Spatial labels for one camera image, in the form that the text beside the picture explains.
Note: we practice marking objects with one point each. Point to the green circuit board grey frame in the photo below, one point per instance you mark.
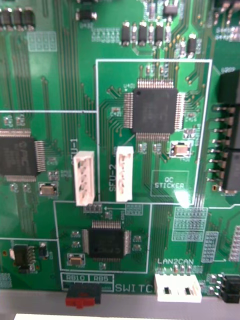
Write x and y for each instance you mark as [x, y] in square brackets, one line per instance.
[155, 110]

